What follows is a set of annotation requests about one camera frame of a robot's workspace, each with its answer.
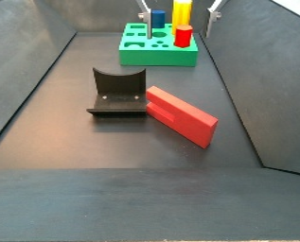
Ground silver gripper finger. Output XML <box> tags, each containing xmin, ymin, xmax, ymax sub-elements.
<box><xmin>205</xmin><ymin>0</ymin><xmax>224</xmax><ymax>37</ymax></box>
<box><xmin>135</xmin><ymin>0</ymin><xmax>151</xmax><ymax>39</ymax></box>

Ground red double-square block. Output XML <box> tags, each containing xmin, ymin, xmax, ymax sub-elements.
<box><xmin>146</xmin><ymin>86</ymin><xmax>218</xmax><ymax>148</ymax></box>

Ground green shape-sorter board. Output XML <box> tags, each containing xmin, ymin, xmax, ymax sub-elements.
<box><xmin>119</xmin><ymin>23</ymin><xmax>198</xmax><ymax>66</ymax></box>

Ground blue cylinder peg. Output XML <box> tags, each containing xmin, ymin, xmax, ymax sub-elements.
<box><xmin>150</xmin><ymin>9</ymin><xmax>165</xmax><ymax>28</ymax></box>

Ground yellow star prism peg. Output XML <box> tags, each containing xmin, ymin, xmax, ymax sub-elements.
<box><xmin>173</xmin><ymin>0</ymin><xmax>193</xmax><ymax>33</ymax></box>

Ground red hexagonal peg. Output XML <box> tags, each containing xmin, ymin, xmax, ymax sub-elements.
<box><xmin>173</xmin><ymin>25</ymin><xmax>193</xmax><ymax>47</ymax></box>

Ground black curved holder stand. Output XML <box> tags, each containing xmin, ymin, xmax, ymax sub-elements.
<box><xmin>86</xmin><ymin>68</ymin><xmax>146</xmax><ymax>115</ymax></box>

